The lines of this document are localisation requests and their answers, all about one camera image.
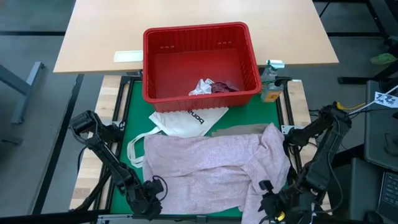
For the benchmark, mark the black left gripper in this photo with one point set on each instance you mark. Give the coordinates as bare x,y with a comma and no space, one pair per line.
144,196

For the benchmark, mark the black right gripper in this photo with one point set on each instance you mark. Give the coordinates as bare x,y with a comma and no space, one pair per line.
289,205

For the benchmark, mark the beige grey garment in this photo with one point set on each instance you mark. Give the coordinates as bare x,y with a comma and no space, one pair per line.
239,129

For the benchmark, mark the pink garment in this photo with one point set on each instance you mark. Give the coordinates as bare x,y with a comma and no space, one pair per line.
202,168

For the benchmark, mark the white garment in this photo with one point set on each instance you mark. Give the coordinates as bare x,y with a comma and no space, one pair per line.
202,88

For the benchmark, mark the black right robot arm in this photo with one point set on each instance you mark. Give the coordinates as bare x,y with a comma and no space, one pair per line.
323,155

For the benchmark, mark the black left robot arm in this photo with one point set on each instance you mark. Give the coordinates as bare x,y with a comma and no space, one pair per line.
105,152

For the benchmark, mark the red plastic laundry basket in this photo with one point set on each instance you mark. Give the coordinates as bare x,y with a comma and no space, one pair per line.
161,46

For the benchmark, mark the green table mat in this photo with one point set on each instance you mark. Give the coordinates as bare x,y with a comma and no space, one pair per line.
136,124

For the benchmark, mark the white tote bag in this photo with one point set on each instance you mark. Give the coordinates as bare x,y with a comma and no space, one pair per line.
186,123

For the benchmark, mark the maroon garment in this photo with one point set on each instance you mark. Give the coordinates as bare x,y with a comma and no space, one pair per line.
224,87

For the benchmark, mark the spray bottle with green label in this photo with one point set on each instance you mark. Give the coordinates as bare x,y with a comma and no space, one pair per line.
268,74

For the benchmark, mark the black round object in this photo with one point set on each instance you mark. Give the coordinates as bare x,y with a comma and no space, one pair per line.
373,217

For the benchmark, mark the grey keyboard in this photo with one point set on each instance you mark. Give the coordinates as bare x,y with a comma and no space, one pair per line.
388,193

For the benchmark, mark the white rod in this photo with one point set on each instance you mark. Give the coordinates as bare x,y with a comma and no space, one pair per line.
367,105

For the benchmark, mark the black desk leg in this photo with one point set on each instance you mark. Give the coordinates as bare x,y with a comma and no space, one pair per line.
357,80

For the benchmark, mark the white marker tag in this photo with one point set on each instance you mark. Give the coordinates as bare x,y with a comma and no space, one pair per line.
385,99

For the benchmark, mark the green shoe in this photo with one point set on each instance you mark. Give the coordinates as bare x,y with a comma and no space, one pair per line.
384,58

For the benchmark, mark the grey desk leg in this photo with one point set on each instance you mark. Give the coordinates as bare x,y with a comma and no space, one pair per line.
28,84

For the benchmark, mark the light wooden desk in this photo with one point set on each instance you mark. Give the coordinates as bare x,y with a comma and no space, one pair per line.
109,31

